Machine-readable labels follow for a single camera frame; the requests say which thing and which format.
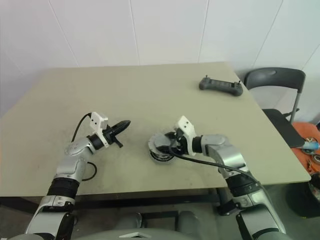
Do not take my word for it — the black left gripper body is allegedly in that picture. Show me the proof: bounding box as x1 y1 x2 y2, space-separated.
103 126 124 149

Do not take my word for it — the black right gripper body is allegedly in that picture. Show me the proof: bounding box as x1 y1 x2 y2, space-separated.
173 128 188 154

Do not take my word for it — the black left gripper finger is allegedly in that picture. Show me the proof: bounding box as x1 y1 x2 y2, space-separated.
113 122 131 135
111 119 131 131

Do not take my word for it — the silver round motor lid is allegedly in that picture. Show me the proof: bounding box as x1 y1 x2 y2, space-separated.
147 133 175 155

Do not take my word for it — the round copper-wound motor housing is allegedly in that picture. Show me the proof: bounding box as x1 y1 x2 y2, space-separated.
146 132 176 166

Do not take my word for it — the dark grey remote controller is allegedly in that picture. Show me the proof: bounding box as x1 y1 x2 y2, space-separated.
198 74 244 97

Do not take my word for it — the grey rounded shape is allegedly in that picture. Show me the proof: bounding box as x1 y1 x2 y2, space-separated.
178 211 201 230

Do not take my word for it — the grey robot torso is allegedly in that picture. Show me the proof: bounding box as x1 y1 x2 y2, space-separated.
9 222 291 240

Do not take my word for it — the black folding chair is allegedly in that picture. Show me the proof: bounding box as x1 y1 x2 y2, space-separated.
243 67 307 149

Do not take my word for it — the orange cloth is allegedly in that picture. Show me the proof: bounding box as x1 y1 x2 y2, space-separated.
291 121 320 176

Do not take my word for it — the small blue tool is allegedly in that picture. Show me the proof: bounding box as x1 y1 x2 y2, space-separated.
302 140 320 150

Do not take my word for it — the black round bin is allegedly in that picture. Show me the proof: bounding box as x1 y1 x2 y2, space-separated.
287 173 320 218

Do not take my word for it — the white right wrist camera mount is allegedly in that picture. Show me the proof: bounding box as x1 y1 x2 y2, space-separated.
174 115 196 156

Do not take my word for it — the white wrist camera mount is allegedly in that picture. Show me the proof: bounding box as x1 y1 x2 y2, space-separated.
174 115 196 156
89 111 110 149

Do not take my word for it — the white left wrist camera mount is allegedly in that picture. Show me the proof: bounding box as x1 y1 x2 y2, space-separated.
89 111 110 149

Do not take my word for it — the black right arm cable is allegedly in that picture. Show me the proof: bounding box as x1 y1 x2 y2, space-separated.
168 144 263 191

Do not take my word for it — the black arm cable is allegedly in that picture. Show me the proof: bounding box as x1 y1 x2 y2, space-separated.
71 113 98 181
168 144 263 191

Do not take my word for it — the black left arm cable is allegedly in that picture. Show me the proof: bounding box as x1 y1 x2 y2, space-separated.
71 113 98 181

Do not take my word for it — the dark table frame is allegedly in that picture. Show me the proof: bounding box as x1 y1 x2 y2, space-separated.
0 187 226 216

